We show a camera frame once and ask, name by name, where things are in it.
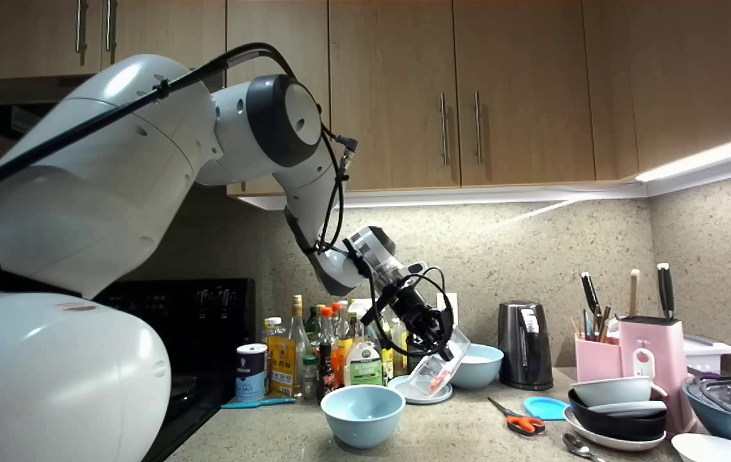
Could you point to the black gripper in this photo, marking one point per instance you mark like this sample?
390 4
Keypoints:
420 318

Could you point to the clear plastic lunch box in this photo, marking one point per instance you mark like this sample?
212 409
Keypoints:
461 349

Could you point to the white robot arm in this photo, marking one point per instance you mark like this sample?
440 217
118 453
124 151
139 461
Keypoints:
84 195

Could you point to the large light blue bowl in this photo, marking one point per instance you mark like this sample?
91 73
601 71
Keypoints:
483 370

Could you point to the small light blue bowl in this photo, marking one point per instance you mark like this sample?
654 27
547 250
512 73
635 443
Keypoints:
362 418

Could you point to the grey blue bowl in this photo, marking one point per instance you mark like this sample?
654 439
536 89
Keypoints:
611 391

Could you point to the black bowl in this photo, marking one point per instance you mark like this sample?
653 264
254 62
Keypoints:
616 425

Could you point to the white box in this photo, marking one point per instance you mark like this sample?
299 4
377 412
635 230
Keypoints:
711 352

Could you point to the small white bowl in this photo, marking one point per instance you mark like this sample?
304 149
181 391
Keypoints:
715 449

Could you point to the orange sachet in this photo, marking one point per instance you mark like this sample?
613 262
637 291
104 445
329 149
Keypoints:
443 376

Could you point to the light blue plate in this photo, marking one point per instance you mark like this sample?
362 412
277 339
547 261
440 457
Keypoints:
444 399

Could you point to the black electric kettle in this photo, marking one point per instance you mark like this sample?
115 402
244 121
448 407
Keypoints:
524 349

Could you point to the clear spray bottle green label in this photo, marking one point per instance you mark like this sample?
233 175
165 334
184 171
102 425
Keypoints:
365 365

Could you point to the orange cap sauce bottle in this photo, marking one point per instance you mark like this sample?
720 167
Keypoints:
324 323
342 349

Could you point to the teal round lid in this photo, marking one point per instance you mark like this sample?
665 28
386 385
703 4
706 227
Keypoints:
545 409

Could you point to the small dark sauce bottle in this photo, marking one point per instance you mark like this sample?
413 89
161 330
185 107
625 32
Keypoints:
326 372

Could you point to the green cap jar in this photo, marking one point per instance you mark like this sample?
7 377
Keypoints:
308 377

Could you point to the long under cabinet light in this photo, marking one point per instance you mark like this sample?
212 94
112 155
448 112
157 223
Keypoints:
467 199

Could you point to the pink utensil holder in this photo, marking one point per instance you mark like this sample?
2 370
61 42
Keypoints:
597 361

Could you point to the yellow label bottle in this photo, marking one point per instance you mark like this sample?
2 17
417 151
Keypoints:
284 367

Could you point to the white cap clear bottle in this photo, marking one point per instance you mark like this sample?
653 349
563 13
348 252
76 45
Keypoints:
272 327

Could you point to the white lid jar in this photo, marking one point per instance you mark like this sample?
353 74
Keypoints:
250 376

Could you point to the pink knife block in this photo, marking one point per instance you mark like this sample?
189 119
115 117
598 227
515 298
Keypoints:
661 341

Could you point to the black kitchen appliance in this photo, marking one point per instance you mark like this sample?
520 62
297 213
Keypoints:
202 341

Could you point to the under cabinet light strip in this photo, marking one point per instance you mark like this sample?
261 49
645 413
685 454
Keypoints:
715 157

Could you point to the white wall outlet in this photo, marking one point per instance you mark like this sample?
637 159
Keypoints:
449 304

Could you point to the brown wall cabinet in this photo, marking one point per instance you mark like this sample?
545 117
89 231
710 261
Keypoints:
681 68
381 86

